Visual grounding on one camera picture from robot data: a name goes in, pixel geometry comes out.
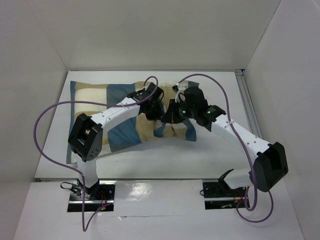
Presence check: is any blue beige plaid pillowcase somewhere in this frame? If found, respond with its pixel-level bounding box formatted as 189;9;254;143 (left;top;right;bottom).
70;81;197;156

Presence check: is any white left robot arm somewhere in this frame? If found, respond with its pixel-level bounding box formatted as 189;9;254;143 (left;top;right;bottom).
68;88;164;200

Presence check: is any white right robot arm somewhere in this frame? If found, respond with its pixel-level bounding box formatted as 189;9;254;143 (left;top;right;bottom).
161;84;289;196

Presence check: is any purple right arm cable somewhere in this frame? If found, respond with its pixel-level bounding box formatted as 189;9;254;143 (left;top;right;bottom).
176;73;274;224

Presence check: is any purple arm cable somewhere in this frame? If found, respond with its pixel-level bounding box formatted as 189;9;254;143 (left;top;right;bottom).
176;73;274;224
33;75;159;232

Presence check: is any aluminium frame rail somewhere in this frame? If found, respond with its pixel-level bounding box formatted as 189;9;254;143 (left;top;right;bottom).
234;68;276;178

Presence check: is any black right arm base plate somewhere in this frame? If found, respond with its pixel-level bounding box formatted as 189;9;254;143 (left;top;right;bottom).
199;180;246;210

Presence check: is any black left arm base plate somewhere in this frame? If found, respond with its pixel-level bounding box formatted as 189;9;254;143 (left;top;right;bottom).
60;181;116;213

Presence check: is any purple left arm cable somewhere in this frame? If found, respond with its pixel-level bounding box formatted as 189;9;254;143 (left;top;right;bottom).
33;75;159;232

